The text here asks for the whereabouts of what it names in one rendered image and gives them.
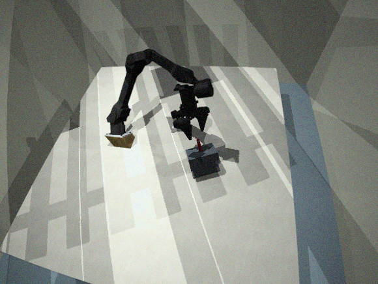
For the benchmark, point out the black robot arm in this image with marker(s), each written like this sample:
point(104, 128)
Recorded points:
point(135, 63)

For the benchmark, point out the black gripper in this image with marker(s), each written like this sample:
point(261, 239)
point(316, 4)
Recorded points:
point(191, 111)

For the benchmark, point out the blue-grey square panel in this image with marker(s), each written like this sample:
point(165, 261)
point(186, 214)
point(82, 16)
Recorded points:
point(205, 162)

